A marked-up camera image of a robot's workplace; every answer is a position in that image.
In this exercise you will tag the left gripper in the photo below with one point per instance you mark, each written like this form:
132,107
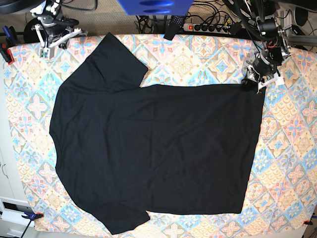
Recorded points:
263,65

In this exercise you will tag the white cabinet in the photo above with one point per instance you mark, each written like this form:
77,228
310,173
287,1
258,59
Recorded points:
11,188

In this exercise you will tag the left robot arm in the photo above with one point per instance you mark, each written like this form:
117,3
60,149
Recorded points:
269,35

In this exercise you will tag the black T-shirt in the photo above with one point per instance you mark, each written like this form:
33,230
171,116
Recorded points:
124,150

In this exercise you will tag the blue clamp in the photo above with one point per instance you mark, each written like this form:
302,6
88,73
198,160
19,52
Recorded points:
31,217
4,49

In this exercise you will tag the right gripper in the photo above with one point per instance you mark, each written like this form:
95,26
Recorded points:
51,28

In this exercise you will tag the blue clamp bottom left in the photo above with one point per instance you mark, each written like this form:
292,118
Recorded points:
31,217

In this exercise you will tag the black round stand base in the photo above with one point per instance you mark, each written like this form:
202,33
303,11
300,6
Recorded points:
29,35

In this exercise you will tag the blue box overhead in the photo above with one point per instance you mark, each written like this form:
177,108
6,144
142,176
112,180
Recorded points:
156,7

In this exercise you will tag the orange clamp bottom right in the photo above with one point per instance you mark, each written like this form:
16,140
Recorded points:
308,223

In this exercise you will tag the blue clamp top left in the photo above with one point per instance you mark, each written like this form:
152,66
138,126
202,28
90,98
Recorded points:
4,49

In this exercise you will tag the white power strip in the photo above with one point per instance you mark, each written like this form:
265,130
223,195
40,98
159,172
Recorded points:
206,28

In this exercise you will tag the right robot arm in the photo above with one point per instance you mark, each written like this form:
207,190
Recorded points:
51,9

